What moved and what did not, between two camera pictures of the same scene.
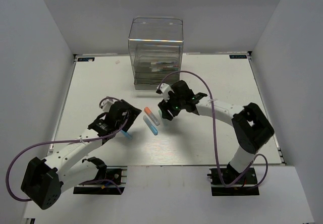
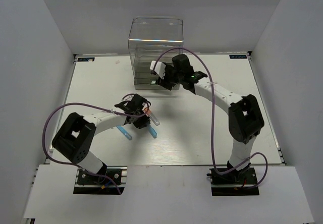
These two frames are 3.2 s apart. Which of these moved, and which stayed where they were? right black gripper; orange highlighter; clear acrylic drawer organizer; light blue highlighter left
Moved: right black gripper
Stayed: light blue highlighter left; orange highlighter; clear acrylic drawer organizer
